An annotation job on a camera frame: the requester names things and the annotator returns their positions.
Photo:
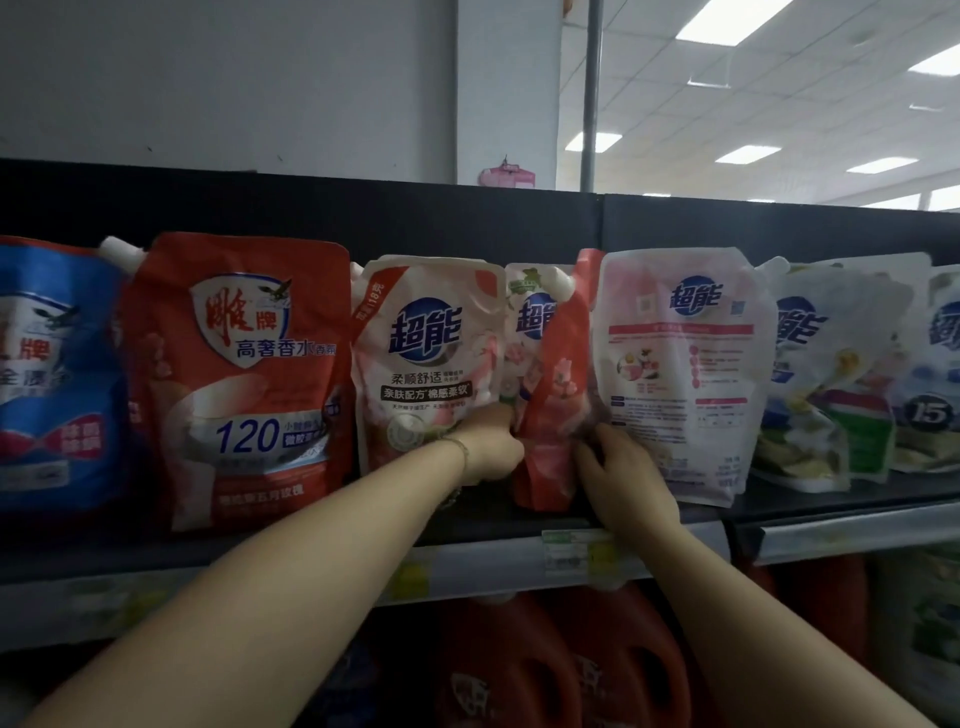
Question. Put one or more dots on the dark metal shelf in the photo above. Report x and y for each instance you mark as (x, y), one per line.
(300, 210)

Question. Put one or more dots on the white Chaoneng detergent pouch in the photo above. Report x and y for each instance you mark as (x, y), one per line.
(427, 345)

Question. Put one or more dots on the grey vertical pole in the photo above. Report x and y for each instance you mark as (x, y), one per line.
(592, 90)

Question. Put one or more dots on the person's right forearm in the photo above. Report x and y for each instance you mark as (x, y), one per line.
(772, 645)

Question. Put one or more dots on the group of Chaoneng floral pouches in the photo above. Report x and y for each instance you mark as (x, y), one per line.
(675, 360)

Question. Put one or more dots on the pink bagged item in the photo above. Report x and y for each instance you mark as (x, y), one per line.
(508, 174)

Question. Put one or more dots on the person's right hand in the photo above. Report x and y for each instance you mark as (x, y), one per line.
(630, 487)

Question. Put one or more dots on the person's left forearm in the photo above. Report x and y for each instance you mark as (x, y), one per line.
(247, 600)

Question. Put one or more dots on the yellow price label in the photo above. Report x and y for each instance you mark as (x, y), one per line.
(411, 581)
(581, 553)

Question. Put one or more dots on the person's left hand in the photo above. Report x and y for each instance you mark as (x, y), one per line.
(487, 446)

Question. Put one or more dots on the blue Diao detergent pouch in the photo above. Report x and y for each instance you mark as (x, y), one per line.
(52, 375)

